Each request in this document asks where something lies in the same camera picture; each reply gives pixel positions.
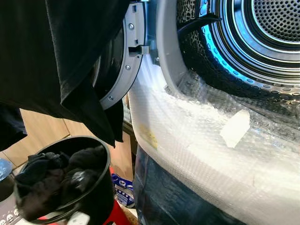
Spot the black garment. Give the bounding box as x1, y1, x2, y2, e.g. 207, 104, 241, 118
14, 146, 107, 221

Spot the black round bucket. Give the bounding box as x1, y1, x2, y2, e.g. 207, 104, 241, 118
13, 135, 116, 225

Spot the blue and white package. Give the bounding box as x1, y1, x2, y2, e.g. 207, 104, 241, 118
111, 172, 136, 208

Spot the red stool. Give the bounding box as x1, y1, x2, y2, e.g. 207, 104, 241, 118
37, 199, 133, 225

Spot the wooden cabinet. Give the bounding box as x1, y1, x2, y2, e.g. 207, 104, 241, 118
0, 94, 135, 181

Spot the clear blue plastic bottle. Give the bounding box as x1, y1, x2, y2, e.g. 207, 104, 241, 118
0, 158, 14, 182

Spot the dark patterned mat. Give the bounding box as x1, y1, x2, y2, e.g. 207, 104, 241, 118
0, 196, 20, 225

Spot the clear bubble wrap sheet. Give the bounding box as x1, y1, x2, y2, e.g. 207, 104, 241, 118
127, 54, 300, 225

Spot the white tape piece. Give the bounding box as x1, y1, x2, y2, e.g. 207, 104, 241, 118
220, 110, 251, 149

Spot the large black t-shirt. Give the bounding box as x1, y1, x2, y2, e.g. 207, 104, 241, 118
0, 0, 133, 151

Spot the grey rubber door seal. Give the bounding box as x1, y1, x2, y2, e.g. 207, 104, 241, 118
155, 0, 200, 99

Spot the grey rimmed washer door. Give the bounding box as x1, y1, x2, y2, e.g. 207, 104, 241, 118
91, 0, 150, 111

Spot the black drum lifter paddle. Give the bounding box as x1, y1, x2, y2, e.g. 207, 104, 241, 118
177, 13, 222, 42

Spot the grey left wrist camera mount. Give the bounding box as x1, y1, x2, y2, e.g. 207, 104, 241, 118
67, 211, 90, 225

